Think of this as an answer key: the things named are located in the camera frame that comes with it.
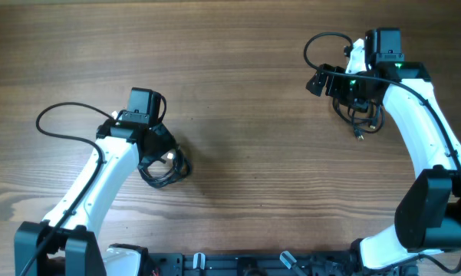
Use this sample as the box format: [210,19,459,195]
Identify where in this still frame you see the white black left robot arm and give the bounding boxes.
[14,87,192,275]

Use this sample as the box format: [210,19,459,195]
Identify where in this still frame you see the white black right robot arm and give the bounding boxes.
[306,28,461,275]

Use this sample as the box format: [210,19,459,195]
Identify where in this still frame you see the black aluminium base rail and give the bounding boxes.
[145,251,419,276]

